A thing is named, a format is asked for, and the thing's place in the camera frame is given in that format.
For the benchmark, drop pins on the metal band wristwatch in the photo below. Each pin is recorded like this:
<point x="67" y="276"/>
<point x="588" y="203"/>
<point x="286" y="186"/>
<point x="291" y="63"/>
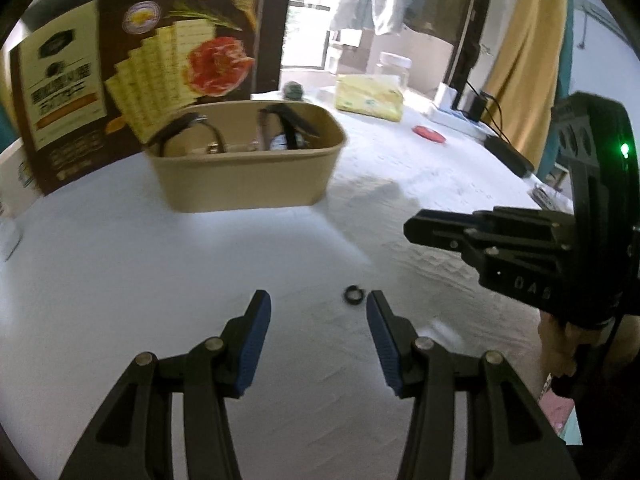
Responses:
<point x="192" y="132"/>

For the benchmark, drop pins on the glass jar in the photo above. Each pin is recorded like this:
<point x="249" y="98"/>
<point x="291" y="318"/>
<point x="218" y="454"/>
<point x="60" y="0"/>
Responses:
<point x="392" y="69"/>

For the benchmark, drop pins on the white power strip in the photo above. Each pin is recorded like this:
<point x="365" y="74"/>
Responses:
<point x="450" y="112"/>

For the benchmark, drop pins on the small plastic packet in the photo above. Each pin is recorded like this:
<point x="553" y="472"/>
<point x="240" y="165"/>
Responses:
<point x="550" y="197"/>

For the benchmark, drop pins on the brown cracker box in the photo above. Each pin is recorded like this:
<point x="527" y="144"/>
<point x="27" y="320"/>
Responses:
<point x="100" y="85"/>

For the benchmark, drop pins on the white tablecloth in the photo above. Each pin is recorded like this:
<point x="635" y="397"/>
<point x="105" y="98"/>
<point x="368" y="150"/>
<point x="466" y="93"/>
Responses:
<point x="150" y="285"/>

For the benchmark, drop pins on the cardboard box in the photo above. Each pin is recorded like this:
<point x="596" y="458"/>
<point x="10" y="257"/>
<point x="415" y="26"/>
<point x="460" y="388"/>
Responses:
<point x="352" y="52"/>

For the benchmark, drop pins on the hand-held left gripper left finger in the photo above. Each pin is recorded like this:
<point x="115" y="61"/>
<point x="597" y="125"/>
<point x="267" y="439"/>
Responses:
<point x="252" y="345"/>

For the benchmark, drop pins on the dark green hanging garment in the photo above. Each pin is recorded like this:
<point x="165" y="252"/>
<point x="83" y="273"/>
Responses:
<point x="440" y="0"/>

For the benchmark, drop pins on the brown paper bowl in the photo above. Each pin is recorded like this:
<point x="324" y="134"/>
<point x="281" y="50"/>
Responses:
<point x="240" y="180"/>

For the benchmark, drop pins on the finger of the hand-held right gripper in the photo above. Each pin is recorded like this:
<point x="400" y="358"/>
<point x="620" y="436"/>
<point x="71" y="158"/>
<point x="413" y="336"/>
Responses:
<point x="450" y="227"/>
<point x="520" y="280"/>

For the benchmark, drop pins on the small red object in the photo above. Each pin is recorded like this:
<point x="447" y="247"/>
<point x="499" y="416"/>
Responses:
<point x="430" y="135"/>

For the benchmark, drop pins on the black door frame post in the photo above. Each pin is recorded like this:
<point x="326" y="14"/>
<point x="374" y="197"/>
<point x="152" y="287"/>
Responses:
<point x="470" y="30"/>
<point x="275" y="25"/>

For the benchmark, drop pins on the small green figurine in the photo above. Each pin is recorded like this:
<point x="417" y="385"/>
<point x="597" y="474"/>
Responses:
<point x="293" y="91"/>

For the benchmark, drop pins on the black charger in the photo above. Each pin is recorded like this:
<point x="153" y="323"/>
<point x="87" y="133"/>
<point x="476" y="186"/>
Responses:
<point x="474" y="106"/>

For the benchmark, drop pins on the yellow tissue pack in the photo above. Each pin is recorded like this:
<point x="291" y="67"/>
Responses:
<point x="367" y="97"/>

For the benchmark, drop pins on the yellow curtain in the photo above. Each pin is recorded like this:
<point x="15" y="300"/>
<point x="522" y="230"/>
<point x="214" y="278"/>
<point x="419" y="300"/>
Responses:
<point x="525" y="60"/>

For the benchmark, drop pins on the person's right hand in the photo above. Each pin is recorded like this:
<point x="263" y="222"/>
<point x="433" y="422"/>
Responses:
<point x="560" y="350"/>

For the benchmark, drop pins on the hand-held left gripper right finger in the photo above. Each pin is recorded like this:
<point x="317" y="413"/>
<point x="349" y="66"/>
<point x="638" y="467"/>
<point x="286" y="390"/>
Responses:
<point x="382" y="345"/>

